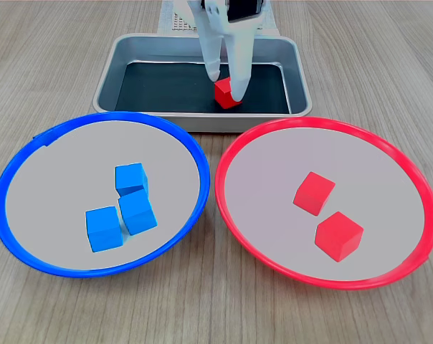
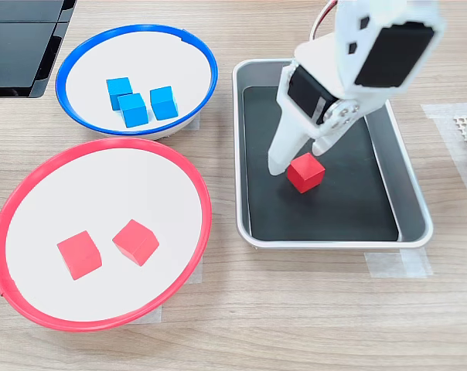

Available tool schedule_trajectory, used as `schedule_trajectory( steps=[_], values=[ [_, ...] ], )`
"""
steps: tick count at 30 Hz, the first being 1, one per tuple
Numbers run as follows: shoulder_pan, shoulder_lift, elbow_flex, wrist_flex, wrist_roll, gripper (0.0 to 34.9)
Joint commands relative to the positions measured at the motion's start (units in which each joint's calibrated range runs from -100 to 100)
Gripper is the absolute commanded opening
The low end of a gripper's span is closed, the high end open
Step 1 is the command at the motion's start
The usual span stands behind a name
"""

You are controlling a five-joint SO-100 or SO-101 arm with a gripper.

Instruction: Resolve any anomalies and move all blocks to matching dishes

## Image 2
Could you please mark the red cube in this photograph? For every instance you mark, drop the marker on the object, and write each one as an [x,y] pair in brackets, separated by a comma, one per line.
[136,242]
[307,174]
[79,255]

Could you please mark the blue cube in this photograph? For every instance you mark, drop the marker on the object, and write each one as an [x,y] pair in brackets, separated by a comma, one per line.
[133,111]
[117,88]
[164,103]

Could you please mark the black tray mat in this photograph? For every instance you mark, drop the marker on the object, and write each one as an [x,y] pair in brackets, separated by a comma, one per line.
[334,216]

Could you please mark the clear tape strip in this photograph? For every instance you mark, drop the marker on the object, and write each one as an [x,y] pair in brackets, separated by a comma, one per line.
[196,274]
[194,124]
[150,317]
[396,264]

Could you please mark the pale translucent tape sheet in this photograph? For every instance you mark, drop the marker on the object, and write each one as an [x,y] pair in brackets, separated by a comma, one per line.
[446,116]

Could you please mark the steel tray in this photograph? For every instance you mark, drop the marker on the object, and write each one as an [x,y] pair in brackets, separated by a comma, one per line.
[411,201]

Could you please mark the red-rimmed white plate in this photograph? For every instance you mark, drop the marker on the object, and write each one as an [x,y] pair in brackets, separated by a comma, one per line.
[140,185]

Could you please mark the blue-rimmed white plate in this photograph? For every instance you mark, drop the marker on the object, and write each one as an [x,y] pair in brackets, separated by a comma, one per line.
[94,58]

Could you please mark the black glossy flat device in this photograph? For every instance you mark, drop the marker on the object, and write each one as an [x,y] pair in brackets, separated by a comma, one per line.
[13,50]

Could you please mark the pale perforated base plate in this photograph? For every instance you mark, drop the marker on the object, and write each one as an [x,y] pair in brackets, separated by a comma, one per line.
[461,125]

